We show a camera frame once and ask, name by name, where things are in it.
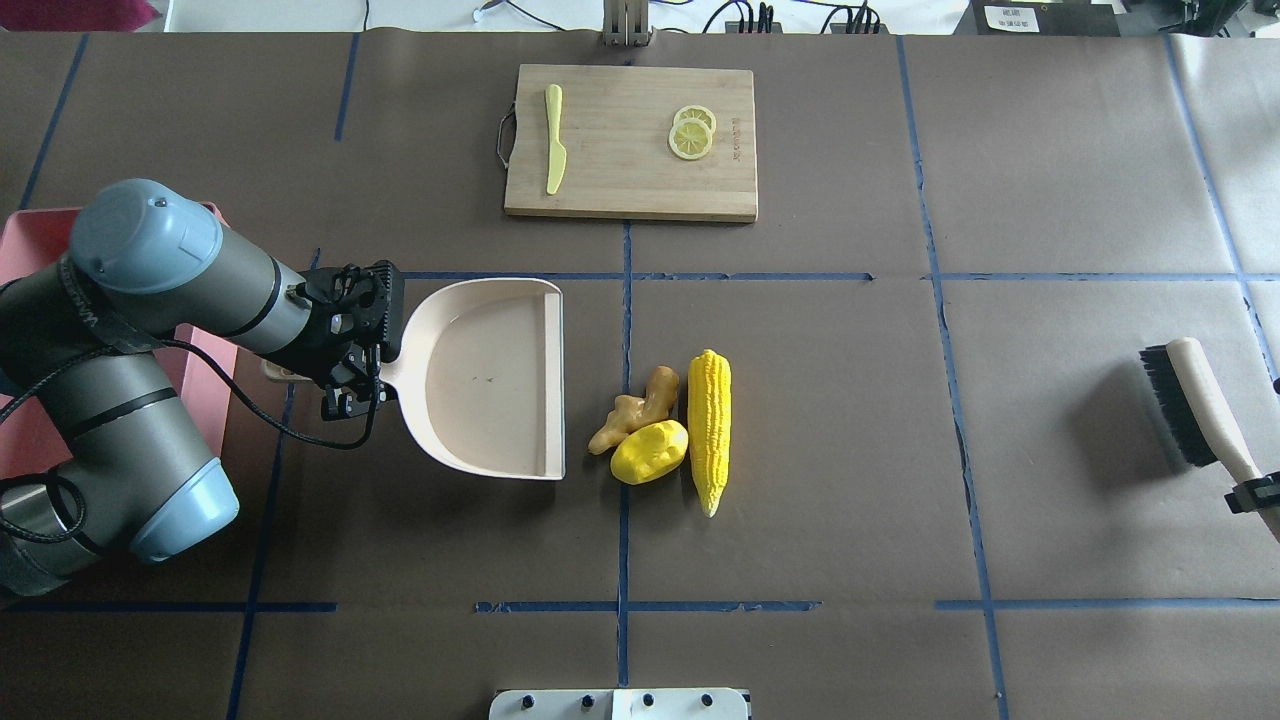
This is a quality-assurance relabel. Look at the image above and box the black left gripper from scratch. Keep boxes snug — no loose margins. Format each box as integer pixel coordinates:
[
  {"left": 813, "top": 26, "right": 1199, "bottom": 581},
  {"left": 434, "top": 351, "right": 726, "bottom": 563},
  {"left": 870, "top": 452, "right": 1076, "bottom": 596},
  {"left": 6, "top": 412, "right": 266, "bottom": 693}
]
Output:
[{"left": 291, "top": 260, "right": 404, "bottom": 421}]

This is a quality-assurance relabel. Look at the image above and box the magenta cloth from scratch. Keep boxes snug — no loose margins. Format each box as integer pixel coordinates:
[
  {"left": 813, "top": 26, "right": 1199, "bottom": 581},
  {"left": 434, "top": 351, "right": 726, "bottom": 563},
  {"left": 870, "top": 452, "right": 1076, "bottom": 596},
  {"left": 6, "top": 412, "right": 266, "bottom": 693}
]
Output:
[{"left": 1, "top": 1, "right": 163, "bottom": 32}]

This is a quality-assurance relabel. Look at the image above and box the pink plastic bin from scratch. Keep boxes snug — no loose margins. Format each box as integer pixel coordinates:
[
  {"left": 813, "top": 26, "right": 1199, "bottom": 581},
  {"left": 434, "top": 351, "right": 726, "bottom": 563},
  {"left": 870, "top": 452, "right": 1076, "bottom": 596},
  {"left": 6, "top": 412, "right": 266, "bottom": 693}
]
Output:
[{"left": 1, "top": 208, "right": 238, "bottom": 477}]

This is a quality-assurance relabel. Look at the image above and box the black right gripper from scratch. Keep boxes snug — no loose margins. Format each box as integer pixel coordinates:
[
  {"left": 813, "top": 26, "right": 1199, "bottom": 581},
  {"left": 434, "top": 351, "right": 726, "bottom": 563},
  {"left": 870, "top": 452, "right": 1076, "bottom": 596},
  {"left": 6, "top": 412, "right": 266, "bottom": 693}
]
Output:
[{"left": 1224, "top": 471, "right": 1279, "bottom": 514}]

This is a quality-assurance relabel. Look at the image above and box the bamboo cutting board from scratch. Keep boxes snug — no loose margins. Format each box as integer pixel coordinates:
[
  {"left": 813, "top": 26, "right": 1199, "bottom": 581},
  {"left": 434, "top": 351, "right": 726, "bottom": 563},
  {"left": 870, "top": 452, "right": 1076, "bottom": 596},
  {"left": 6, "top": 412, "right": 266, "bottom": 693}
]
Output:
[{"left": 504, "top": 64, "right": 759, "bottom": 223}]

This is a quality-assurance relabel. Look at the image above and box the black power box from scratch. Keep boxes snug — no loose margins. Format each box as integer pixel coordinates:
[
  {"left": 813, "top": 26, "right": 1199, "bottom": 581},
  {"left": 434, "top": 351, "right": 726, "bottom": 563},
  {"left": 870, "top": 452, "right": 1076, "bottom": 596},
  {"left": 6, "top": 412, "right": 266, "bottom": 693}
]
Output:
[{"left": 952, "top": 1, "right": 1121, "bottom": 37}]

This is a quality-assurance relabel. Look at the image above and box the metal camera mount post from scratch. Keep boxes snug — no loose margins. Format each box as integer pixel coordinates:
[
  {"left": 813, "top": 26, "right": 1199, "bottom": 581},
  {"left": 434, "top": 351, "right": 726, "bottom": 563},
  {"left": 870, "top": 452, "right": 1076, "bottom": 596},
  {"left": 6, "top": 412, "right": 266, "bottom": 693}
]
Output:
[{"left": 602, "top": 0, "right": 653, "bottom": 47}]

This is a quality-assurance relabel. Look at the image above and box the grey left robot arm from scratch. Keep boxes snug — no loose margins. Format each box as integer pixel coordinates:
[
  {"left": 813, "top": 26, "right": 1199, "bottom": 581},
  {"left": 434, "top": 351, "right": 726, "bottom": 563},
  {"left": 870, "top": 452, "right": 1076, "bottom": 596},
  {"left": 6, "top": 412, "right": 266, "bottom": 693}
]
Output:
[{"left": 1, "top": 179, "right": 404, "bottom": 601}]

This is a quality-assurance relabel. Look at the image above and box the beige plastic dustpan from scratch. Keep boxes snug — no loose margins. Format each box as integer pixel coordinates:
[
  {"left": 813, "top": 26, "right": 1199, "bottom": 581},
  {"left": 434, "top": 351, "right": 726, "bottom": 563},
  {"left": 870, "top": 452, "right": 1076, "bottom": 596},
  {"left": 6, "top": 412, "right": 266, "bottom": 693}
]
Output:
[{"left": 262, "top": 277, "right": 566, "bottom": 482}]

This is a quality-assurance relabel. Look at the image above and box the upper lemon slice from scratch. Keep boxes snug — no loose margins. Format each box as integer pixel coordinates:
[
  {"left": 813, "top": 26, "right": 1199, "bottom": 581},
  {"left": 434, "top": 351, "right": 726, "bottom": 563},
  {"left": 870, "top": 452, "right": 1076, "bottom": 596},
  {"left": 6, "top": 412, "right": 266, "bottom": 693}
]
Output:
[{"left": 672, "top": 104, "right": 718, "bottom": 133}]

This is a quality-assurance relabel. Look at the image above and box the yellow toy corn cob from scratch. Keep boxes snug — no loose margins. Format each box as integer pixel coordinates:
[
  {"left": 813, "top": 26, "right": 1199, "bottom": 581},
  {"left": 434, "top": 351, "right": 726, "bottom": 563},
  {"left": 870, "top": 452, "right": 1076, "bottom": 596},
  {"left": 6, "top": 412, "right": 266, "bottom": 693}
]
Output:
[{"left": 687, "top": 348, "right": 732, "bottom": 518}]

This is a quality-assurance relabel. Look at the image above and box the tan toy ginger root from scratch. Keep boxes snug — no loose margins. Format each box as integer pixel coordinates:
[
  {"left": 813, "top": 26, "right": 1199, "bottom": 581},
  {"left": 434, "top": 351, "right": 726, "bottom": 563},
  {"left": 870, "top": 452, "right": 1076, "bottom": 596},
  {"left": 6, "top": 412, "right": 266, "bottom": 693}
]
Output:
[{"left": 588, "top": 365, "right": 681, "bottom": 455}]

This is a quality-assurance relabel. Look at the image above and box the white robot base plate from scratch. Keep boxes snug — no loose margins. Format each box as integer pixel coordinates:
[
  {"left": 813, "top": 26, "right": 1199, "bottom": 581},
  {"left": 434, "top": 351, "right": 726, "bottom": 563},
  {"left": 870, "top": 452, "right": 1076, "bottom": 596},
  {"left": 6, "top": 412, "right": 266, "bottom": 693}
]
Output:
[{"left": 488, "top": 687, "right": 753, "bottom": 719}]

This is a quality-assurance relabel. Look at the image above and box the white hand brush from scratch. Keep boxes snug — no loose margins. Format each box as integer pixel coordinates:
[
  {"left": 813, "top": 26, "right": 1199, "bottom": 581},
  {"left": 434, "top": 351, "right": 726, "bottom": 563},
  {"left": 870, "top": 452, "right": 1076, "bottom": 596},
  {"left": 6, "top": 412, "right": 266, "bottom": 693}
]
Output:
[{"left": 1138, "top": 337, "right": 1279, "bottom": 539}]

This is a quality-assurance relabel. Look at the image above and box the yellow-green plastic knife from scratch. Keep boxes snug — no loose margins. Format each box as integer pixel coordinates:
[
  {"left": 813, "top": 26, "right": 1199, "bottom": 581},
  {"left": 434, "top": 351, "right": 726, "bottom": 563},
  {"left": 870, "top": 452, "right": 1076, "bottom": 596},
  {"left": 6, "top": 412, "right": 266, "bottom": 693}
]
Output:
[{"left": 544, "top": 85, "right": 568, "bottom": 196}]

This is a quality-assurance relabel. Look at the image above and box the yellow toy potato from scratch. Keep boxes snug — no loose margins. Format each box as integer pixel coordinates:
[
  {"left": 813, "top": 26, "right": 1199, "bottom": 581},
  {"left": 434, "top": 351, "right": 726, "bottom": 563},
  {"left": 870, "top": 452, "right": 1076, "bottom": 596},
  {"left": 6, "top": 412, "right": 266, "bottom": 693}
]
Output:
[{"left": 611, "top": 420, "right": 689, "bottom": 486}]

